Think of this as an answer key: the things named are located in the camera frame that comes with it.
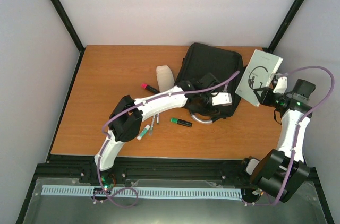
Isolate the black mounting rail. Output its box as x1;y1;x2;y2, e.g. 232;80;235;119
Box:
33;155;250;187

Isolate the pink highlighter marker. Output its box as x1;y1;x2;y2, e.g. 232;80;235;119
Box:
141;83;159;94

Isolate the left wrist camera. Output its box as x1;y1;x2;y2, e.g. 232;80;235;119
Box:
211;92;232;106

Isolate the grey paperback book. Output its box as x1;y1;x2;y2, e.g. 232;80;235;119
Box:
235;49;283;107

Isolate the beige ribbed pencil case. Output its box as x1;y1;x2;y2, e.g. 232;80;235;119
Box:
156;65;174;92

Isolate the left black frame post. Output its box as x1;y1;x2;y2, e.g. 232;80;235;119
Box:
33;0;86;54

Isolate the clear pen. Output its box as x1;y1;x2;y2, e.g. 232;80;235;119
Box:
149;115;156;136

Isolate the green highlighter marker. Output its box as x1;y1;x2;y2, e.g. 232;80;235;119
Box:
171;117;192;127

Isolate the black student backpack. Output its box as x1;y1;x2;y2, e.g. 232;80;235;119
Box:
175;43;245;125

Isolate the purple cable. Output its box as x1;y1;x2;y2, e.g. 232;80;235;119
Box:
243;65;335;207
97;70;240;208

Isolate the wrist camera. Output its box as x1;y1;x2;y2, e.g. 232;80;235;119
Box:
211;92;232;106
273;74;287;94

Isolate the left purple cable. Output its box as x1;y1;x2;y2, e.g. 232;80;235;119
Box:
97;70;240;208

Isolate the right black frame post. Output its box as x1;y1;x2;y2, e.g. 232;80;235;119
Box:
266;0;305;54

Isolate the light blue cable duct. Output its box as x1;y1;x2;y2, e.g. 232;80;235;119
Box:
41;185;242;201

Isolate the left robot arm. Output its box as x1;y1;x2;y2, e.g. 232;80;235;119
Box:
91;73;220;183

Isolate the white glue stick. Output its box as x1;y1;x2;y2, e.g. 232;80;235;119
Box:
137;125;150;140

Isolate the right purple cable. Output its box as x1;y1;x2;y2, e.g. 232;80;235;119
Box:
243;65;335;207

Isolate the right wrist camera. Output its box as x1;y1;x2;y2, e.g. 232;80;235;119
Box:
273;74;287;94

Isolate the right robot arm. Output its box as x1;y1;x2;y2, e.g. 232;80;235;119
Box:
242;77;316;202

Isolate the black frame post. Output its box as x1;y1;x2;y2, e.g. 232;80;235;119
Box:
266;0;305;54
33;0;86;54

